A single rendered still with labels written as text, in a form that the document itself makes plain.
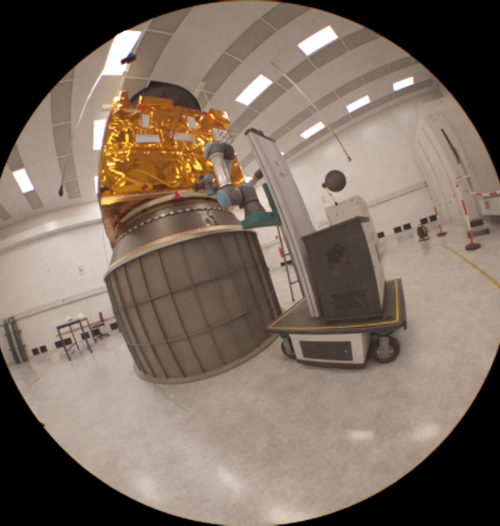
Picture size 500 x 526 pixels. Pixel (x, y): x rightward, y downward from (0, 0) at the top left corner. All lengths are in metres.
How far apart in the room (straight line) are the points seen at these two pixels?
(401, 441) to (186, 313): 1.55
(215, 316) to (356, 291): 1.08
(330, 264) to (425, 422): 0.91
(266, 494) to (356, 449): 0.37
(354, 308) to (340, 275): 0.20
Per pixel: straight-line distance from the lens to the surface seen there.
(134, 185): 1.93
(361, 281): 0.91
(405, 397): 0.99
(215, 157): 1.29
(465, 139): 5.79
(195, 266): 1.45
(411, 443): 0.87
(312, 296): 1.15
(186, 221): 1.66
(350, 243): 0.88
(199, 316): 1.46
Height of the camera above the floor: 0.78
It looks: 1 degrees up
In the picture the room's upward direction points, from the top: 18 degrees counter-clockwise
